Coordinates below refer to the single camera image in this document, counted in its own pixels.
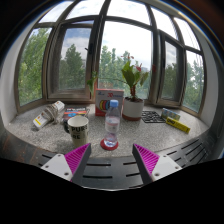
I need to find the red box with coloured rings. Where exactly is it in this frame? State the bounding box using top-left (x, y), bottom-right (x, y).
top-left (94, 88), bottom-right (125, 118)

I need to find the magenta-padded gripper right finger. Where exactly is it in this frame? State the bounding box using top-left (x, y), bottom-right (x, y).
top-left (132, 143), bottom-right (184, 185)

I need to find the clear blue-capped water bottle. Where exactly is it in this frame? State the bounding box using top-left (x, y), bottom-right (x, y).
top-left (103, 99), bottom-right (121, 149)

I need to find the black lattice trivet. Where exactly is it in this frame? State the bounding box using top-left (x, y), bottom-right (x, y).
top-left (140, 110), bottom-right (167, 124)

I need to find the white printed mug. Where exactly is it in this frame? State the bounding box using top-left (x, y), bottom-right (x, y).
top-left (62, 115), bottom-right (90, 149)

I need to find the colourful flat book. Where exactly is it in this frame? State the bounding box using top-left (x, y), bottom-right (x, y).
top-left (62, 106), bottom-right (91, 122)

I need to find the potted plant in white pot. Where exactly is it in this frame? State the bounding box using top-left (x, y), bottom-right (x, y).
top-left (87, 54), bottom-right (151, 122)

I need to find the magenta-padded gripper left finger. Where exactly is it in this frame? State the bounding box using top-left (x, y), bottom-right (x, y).
top-left (40, 142), bottom-right (93, 185)

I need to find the long yellow box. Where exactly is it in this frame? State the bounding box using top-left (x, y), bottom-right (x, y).
top-left (165, 116), bottom-right (192, 135)

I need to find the white charger with wrapped cable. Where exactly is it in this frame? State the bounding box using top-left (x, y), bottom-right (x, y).
top-left (32, 100), bottom-right (66, 130)

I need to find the flat round red coaster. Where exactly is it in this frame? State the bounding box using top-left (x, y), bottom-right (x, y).
top-left (99, 138), bottom-right (120, 152)

